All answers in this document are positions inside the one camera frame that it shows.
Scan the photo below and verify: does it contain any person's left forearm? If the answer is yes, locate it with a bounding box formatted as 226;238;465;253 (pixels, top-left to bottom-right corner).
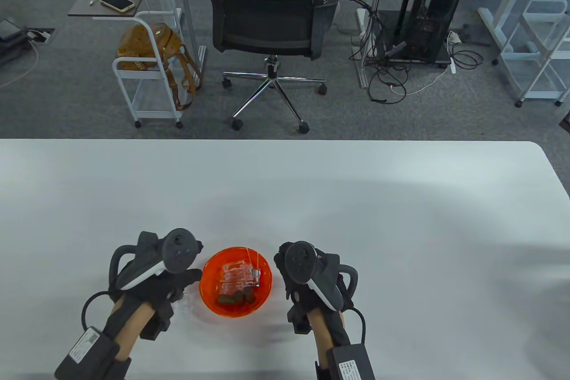
103;298;152;360

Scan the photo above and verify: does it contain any black glove cable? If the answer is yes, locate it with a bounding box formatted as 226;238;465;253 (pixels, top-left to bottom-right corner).
81;291;116;331
350;307;366;347

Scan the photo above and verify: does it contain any black left glove cable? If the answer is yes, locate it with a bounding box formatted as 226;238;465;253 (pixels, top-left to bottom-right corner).
81;291;116;331

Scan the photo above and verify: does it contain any person's left hand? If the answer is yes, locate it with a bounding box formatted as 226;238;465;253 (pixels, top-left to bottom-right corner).
108;231;204;342

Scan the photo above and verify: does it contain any black right glove cable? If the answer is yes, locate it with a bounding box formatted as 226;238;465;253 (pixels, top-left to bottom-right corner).
350;307;366;347

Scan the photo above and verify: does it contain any white power strip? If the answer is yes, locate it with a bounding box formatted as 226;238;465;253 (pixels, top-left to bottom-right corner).
447;31;458;74

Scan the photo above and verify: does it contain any black left forearm sensor pack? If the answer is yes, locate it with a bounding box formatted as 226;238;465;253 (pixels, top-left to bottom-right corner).
54;327;122;380

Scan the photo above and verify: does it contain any dark grey right hand controller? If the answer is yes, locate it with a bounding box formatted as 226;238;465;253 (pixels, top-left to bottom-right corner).
280;241;358;311

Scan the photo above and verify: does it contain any person's right forearm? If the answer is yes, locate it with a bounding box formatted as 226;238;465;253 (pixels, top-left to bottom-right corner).
307;309;349;365

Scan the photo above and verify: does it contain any person's right hand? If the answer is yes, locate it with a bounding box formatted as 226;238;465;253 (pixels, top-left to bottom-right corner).
273;241;359;336

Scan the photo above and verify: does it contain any black floor socket box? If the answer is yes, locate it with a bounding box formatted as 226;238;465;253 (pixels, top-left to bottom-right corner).
22;27;56;45

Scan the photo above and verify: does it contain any white desk leg frame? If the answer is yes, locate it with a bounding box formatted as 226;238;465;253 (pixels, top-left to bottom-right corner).
352;0;392;89

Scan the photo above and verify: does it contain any thin white cable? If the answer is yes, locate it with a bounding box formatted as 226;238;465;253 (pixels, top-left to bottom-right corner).
391;66;451;96

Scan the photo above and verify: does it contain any white floor cable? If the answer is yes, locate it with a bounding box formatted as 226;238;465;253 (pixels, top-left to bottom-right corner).
0;39;41;89

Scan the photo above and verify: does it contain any tangle of black cables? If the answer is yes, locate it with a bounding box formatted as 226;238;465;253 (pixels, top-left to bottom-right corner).
341;0;485;105

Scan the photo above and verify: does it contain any black mesh office chair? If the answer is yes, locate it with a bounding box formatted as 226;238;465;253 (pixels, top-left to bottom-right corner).
204;0;344;134

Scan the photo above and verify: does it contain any black computer tower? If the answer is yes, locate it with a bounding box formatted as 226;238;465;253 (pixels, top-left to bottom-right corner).
409;0;468;61

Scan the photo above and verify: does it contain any silver desk leg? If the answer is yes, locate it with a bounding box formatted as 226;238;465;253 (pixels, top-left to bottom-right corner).
174;0;208;79

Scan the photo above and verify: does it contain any brown leather backpack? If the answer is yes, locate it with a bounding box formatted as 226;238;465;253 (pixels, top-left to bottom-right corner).
116;23;204;112

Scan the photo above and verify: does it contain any white wire rolling cart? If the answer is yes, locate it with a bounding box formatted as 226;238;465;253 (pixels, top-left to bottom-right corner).
492;0;570;109

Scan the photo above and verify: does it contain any black right forearm sensor pack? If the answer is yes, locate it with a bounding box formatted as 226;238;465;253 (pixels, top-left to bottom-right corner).
326;343;376;380

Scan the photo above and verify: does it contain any dark grey left hand controller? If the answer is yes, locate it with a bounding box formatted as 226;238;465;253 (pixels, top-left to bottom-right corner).
109;229;199;291

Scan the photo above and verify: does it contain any orange translucent plastic bowl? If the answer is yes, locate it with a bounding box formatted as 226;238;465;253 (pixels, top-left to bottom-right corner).
199;246;273;318

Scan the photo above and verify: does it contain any smartphone in yellow case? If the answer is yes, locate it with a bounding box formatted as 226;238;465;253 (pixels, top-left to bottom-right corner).
99;0;135;13

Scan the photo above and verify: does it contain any dark grey hand controller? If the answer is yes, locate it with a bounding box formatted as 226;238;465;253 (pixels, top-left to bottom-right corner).
109;229;199;291
280;241;358;311

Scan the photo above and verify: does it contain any white cart with brown top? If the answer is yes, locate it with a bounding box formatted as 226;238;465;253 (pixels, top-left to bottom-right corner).
68;0;185;129

